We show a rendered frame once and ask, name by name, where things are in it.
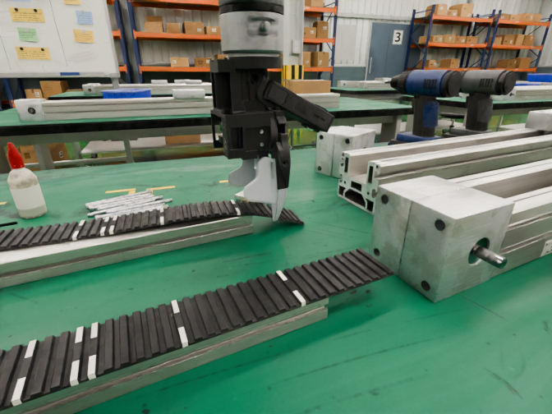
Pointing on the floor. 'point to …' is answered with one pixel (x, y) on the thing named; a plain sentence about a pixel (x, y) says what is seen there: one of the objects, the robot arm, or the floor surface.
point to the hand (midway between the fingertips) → (271, 204)
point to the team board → (59, 47)
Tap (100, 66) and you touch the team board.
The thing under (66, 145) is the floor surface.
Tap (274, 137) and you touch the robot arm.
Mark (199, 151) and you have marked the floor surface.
